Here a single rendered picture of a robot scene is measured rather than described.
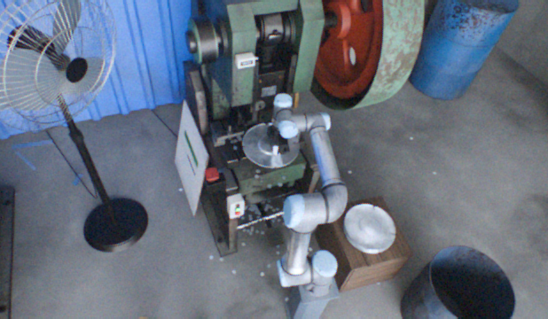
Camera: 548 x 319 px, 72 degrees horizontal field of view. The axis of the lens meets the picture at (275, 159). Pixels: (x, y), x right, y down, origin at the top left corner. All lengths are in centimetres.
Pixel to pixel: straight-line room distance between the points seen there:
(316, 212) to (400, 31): 73
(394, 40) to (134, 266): 188
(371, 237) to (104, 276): 155
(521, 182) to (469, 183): 45
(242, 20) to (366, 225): 131
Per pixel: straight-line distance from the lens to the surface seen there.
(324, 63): 203
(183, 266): 245
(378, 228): 224
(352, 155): 305
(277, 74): 175
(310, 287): 189
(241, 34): 149
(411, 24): 156
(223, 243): 246
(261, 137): 195
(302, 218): 137
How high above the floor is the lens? 222
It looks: 50 degrees down
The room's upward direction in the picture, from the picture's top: 9 degrees clockwise
